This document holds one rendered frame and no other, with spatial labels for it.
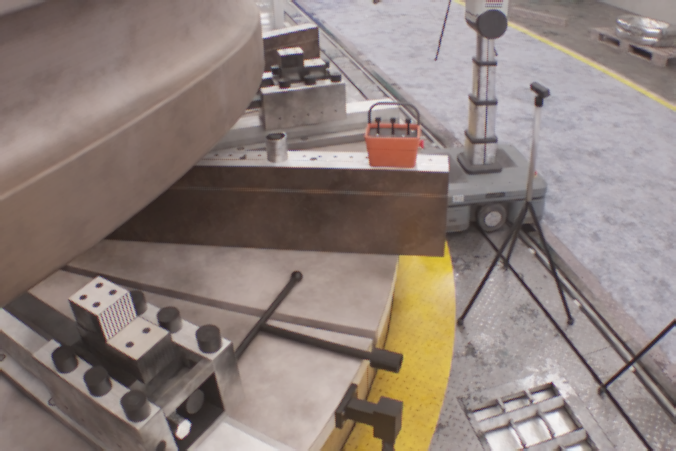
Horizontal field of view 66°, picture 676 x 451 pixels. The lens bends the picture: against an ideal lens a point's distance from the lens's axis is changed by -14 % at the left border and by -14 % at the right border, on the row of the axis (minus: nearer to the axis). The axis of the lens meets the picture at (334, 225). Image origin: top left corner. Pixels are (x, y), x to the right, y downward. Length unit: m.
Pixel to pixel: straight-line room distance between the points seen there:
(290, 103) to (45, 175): 1.89
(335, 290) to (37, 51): 1.34
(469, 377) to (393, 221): 0.67
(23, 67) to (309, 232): 1.33
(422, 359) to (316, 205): 0.73
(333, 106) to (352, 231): 1.04
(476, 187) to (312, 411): 1.61
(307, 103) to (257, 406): 1.81
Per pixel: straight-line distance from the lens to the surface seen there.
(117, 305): 1.45
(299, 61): 3.20
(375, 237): 2.34
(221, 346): 1.47
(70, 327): 1.81
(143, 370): 1.41
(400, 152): 2.16
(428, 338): 2.46
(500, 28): 2.89
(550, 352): 2.47
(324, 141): 3.28
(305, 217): 2.33
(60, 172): 1.52
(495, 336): 2.50
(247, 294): 2.23
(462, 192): 2.97
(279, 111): 3.14
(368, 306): 2.12
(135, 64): 1.87
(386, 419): 1.77
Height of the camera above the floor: 1.67
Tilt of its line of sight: 32 degrees down
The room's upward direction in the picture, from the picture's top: 3 degrees counter-clockwise
